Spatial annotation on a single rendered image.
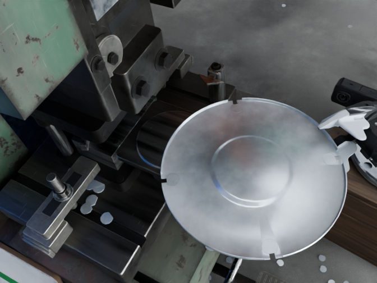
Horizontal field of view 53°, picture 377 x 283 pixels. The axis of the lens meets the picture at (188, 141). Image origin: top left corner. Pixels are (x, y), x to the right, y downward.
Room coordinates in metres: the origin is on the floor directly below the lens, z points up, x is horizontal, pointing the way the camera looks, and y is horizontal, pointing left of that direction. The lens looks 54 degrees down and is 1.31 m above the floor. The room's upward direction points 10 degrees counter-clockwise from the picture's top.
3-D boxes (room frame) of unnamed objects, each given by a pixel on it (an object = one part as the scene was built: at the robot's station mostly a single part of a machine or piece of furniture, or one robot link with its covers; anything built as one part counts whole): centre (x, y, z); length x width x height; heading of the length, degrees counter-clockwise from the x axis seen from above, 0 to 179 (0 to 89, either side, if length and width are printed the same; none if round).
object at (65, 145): (0.44, 0.23, 0.81); 0.02 x 0.02 x 0.14
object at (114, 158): (0.46, 0.13, 0.76); 0.15 x 0.09 x 0.05; 144
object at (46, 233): (0.33, 0.23, 0.76); 0.17 x 0.06 x 0.10; 144
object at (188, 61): (0.60, 0.03, 0.76); 0.17 x 0.06 x 0.10; 144
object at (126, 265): (0.47, 0.13, 0.68); 0.45 x 0.30 x 0.06; 144
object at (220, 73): (0.53, -0.08, 0.75); 0.03 x 0.03 x 0.10; 54
